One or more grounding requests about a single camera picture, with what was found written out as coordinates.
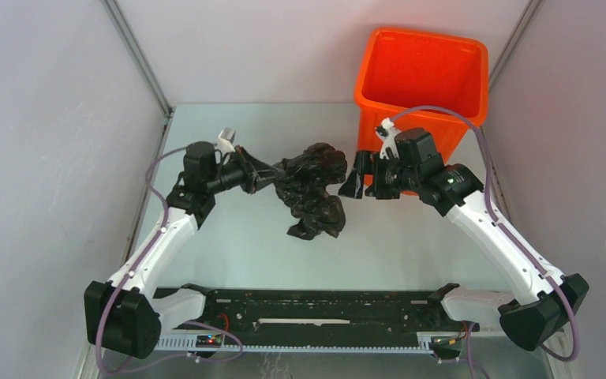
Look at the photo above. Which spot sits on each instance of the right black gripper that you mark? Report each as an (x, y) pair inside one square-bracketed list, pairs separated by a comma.
[(353, 187)]

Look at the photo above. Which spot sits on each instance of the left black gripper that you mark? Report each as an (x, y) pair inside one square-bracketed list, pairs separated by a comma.
[(252, 181)]

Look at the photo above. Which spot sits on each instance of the black plastic trash bag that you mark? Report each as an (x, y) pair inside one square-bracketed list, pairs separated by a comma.
[(302, 187)]

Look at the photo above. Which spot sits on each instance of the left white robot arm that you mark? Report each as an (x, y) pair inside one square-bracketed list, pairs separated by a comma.
[(122, 314)]

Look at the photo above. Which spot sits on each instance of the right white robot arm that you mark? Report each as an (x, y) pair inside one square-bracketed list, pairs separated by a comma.
[(541, 299)]

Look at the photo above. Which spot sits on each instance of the orange plastic trash bin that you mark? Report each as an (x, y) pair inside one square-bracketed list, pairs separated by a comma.
[(426, 80)]

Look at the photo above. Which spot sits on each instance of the small electronics board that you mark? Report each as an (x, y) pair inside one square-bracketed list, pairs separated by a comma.
[(206, 340)]

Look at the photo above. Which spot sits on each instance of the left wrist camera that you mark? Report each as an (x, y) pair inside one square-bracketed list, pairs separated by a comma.
[(225, 141)]

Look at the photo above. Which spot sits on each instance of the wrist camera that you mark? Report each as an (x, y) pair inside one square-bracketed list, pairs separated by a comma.
[(386, 131), (225, 141)]

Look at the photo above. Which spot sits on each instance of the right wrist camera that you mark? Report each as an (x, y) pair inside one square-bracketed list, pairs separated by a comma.
[(386, 131)]

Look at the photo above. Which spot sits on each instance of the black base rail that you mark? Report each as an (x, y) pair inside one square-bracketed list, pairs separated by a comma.
[(326, 318)]

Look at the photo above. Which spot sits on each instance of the white cable duct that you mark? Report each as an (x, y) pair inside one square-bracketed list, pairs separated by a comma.
[(192, 342)]

